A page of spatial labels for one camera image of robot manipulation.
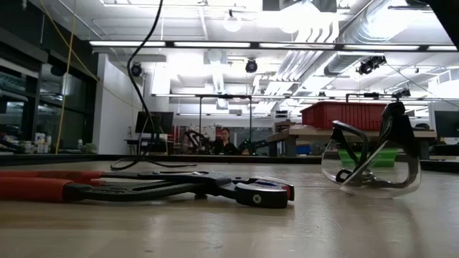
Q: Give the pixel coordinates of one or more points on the background black robot arm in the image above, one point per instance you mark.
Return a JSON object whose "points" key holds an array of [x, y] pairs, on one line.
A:
{"points": [[195, 138], [251, 145]]}

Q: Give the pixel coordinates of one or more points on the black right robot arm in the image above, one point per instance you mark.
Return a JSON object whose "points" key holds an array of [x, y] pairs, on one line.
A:
{"points": [[448, 14]]}

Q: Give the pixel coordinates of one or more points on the person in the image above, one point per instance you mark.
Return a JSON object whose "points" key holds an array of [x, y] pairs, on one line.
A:
{"points": [[225, 145]]}

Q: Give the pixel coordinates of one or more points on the black ceiling spotlight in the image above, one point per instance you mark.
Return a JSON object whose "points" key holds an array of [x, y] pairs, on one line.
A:
{"points": [[251, 66], [136, 70]]}

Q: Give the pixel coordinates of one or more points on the black computer monitor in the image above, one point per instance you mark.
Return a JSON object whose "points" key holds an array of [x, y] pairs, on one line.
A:
{"points": [[161, 122], [446, 123]]}

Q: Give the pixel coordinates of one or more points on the wooden workbench on wheels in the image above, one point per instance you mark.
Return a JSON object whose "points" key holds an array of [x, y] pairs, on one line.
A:
{"points": [[308, 133]]}

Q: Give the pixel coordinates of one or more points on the overhead LED light bar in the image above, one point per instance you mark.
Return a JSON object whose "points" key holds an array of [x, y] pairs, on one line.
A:
{"points": [[215, 44]]}

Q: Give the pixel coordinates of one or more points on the large red ribbed bin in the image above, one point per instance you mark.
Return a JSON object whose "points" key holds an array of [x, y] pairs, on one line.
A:
{"points": [[344, 114]]}

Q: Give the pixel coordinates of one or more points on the black ceiling track light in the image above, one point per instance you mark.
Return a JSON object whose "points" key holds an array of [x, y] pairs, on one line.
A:
{"points": [[371, 64]]}

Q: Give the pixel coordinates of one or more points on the green plastic bin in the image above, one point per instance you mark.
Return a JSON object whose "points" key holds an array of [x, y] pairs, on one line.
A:
{"points": [[385, 157]]}

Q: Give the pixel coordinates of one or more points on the clear safety glasses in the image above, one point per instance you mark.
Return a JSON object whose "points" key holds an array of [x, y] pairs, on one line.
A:
{"points": [[398, 125]]}

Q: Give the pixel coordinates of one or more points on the cluttered side table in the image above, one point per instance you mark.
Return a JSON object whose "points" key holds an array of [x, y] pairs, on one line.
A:
{"points": [[39, 143]]}

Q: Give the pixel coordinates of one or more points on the background black metal frame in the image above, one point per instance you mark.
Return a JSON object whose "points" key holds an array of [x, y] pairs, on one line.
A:
{"points": [[224, 96]]}

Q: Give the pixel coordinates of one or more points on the black aluminium table frame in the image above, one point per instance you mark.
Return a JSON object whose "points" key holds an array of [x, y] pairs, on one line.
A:
{"points": [[251, 159]]}

